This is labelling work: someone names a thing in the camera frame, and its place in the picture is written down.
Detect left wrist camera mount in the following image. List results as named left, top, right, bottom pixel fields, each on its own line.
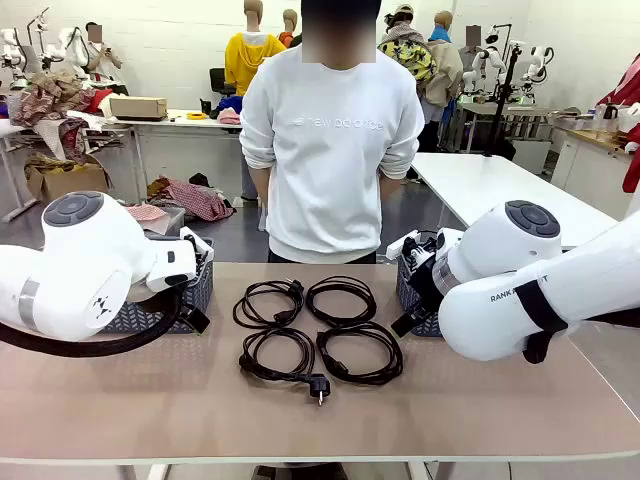
left=178, top=226, right=216, bottom=266

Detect bystander in grey top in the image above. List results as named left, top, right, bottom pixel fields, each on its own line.
left=462, top=24, right=489, bottom=74

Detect grey plastic lattice basket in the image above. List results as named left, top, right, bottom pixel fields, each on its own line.
left=99, top=237, right=216, bottom=335
left=396, top=249, right=444, bottom=337

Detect red checked cloth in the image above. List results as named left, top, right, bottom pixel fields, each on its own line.
left=147, top=174, right=236, bottom=221

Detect white cabinet wooden top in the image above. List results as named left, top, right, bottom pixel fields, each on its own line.
left=549, top=124, right=640, bottom=219

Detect long white table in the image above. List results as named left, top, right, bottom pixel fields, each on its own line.
left=0, top=107, right=246, bottom=224

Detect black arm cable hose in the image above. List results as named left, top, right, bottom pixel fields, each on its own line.
left=0, top=287, right=185, bottom=357
left=514, top=274, right=640, bottom=365

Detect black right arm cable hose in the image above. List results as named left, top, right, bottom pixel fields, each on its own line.
left=514, top=274, right=640, bottom=365

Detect black office chair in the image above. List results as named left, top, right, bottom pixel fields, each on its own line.
left=208, top=67, right=236, bottom=96

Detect mannequin in yellow hoodie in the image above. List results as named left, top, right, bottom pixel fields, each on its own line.
left=224, top=0, right=287, bottom=97

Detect black tripod stand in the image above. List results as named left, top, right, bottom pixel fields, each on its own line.
left=487, top=42, right=521, bottom=161

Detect person in white sweatshirt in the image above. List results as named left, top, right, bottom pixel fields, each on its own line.
left=238, top=0, right=426, bottom=265

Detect black coiled thin cable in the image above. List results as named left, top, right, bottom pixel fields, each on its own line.
left=304, top=275, right=377, bottom=329

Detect black cable with round plug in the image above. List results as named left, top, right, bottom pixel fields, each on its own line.
left=238, top=327, right=335, bottom=407

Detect mannequin in floral shirt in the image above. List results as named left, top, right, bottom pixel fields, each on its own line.
left=377, top=3, right=436, bottom=84

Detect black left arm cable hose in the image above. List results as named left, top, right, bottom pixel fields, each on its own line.
left=0, top=287, right=185, bottom=357

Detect bystander in white shirt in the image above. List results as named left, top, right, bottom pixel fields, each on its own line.
left=82, top=22, right=129, bottom=96

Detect pink checked cloth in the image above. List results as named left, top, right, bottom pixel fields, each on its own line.
left=124, top=202, right=169, bottom=221

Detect metal frame table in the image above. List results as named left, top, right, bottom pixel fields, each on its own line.
left=454, top=97, right=566, bottom=154

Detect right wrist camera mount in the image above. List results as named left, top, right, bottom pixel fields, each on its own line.
left=386, top=230, right=436, bottom=266

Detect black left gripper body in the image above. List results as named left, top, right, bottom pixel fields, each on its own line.
left=182, top=278, right=211, bottom=314

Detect person's left forearm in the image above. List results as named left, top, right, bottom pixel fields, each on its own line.
left=378, top=168, right=402, bottom=201

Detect open cardboard box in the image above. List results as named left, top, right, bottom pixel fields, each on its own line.
left=24, top=159, right=112, bottom=204

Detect red garment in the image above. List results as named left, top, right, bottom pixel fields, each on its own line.
left=597, top=74, right=640, bottom=194

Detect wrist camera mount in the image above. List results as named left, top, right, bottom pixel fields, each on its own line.
left=178, top=226, right=216, bottom=266
left=386, top=230, right=436, bottom=266

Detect flat cardboard box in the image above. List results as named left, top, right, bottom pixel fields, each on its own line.
left=108, top=96, right=169, bottom=120

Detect mannequin in beige jacket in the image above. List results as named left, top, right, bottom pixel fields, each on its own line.
left=419, top=10, right=465, bottom=109

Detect white table leg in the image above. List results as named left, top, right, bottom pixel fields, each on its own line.
left=407, top=462, right=454, bottom=480
left=114, top=463, right=170, bottom=480

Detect mannequin in orange shirt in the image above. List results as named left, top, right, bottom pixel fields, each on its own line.
left=277, top=8, right=302, bottom=49

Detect black power cable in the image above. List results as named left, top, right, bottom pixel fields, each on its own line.
left=232, top=278, right=305, bottom=330

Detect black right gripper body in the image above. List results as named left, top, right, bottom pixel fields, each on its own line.
left=407, top=253, right=443, bottom=321

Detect person's right forearm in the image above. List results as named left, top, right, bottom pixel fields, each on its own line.
left=248, top=167, right=272, bottom=202

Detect pile of patterned fabrics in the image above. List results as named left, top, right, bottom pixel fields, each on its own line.
left=7, top=69, right=131, bottom=161

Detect clear plastic container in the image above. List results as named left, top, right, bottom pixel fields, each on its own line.
left=557, top=113, right=596, bottom=131

